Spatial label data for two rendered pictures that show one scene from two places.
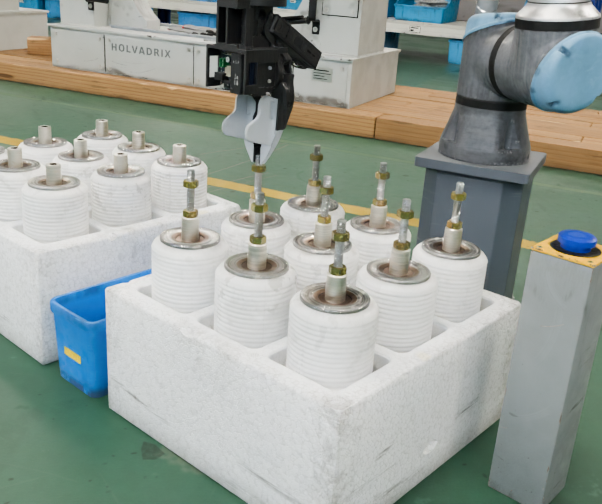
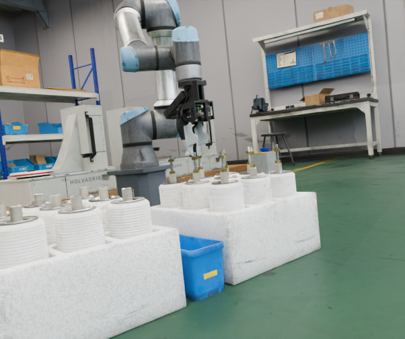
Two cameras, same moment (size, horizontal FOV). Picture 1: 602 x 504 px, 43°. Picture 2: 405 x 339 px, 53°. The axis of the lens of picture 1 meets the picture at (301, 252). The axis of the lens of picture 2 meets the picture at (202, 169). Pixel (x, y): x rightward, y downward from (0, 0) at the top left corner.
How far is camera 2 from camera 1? 149 cm
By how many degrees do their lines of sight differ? 81
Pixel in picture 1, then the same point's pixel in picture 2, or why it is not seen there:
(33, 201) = (145, 207)
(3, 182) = (99, 215)
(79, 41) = not seen: outside the picture
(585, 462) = not seen: hidden behind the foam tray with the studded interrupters
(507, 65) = (164, 123)
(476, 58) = (143, 125)
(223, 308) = (266, 192)
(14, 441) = (270, 298)
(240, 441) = (293, 233)
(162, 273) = (239, 194)
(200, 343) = (274, 204)
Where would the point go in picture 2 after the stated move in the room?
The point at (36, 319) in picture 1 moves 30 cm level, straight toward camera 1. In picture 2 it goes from (179, 276) to (303, 255)
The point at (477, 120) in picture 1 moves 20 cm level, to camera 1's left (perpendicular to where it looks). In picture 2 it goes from (149, 149) to (132, 151)
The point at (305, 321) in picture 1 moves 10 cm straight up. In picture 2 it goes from (291, 175) to (288, 142)
